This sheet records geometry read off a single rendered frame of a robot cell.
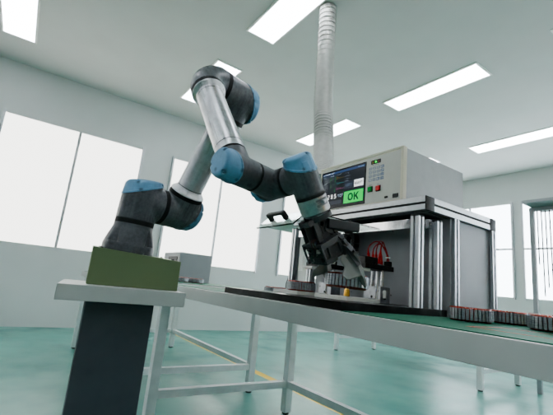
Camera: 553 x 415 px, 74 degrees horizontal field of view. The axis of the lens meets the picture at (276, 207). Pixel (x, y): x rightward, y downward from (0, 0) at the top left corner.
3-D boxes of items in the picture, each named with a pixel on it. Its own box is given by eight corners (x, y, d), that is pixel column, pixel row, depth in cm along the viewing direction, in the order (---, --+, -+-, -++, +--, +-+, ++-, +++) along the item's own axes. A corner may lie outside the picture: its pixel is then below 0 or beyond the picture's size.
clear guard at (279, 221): (293, 224, 127) (294, 207, 128) (256, 228, 146) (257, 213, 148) (359, 238, 145) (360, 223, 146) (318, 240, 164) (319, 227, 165)
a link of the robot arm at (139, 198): (108, 215, 115) (119, 174, 118) (147, 225, 124) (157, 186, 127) (125, 216, 107) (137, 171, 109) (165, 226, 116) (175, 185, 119)
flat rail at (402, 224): (415, 227, 115) (415, 218, 116) (295, 237, 166) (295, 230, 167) (418, 228, 116) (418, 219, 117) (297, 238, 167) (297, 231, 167)
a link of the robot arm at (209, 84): (195, 43, 107) (239, 156, 79) (225, 62, 115) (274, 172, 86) (173, 73, 112) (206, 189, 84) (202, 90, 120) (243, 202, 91)
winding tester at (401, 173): (401, 201, 126) (403, 145, 130) (318, 214, 161) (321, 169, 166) (463, 221, 147) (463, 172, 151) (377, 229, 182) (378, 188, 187)
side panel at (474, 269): (454, 318, 117) (454, 218, 123) (446, 317, 119) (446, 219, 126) (498, 320, 132) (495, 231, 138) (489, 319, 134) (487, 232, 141)
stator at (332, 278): (346, 287, 87) (347, 272, 88) (314, 284, 96) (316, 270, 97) (378, 291, 93) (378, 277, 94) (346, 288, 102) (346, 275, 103)
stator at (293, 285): (301, 291, 133) (302, 281, 134) (280, 288, 141) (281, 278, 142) (321, 293, 140) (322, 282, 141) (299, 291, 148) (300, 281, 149)
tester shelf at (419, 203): (425, 209, 115) (425, 194, 115) (293, 226, 170) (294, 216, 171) (495, 231, 138) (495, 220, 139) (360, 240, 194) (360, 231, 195)
